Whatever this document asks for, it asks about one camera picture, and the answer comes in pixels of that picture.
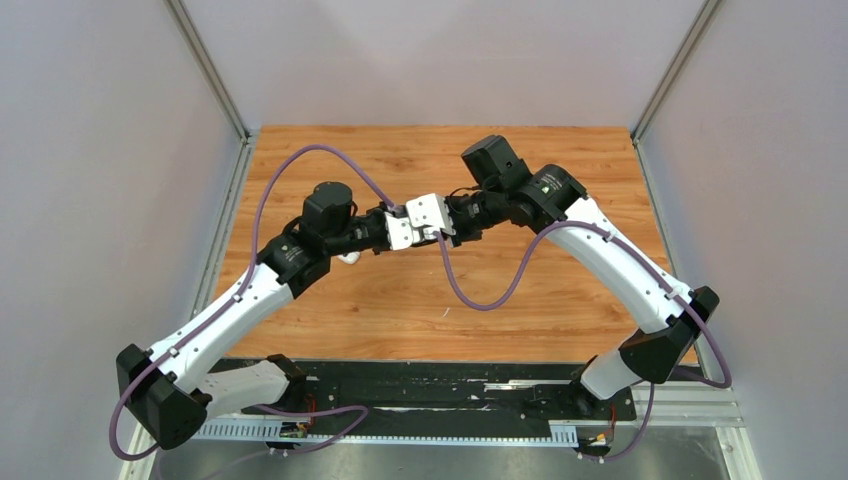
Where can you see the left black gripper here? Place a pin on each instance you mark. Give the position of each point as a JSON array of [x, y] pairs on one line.
[[380, 213]]

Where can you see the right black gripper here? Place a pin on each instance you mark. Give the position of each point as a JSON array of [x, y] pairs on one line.
[[460, 236]]

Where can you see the white earbud charging case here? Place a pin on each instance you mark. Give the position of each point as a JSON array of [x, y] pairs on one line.
[[349, 258]]

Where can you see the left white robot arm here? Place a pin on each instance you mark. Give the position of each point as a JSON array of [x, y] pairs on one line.
[[169, 388]]

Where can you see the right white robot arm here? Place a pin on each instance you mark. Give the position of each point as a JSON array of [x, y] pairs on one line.
[[669, 313]]

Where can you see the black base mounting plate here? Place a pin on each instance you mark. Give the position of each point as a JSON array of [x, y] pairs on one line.
[[430, 391]]

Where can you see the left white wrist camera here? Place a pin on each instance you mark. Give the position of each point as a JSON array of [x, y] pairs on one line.
[[401, 233]]

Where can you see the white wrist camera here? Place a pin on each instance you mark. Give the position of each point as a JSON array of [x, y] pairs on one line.
[[429, 215], [401, 233]]

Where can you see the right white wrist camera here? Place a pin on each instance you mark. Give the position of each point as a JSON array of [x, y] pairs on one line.
[[429, 215]]

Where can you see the aluminium frame rail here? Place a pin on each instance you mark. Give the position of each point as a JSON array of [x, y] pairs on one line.
[[278, 432]]

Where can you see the left aluminium corner post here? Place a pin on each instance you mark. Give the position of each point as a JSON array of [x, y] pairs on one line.
[[199, 51]]

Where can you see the aluminium corner post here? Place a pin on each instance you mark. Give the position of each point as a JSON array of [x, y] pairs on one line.
[[691, 39], [199, 51]]

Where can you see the right aluminium corner post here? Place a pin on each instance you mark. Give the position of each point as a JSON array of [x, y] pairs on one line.
[[691, 39]]

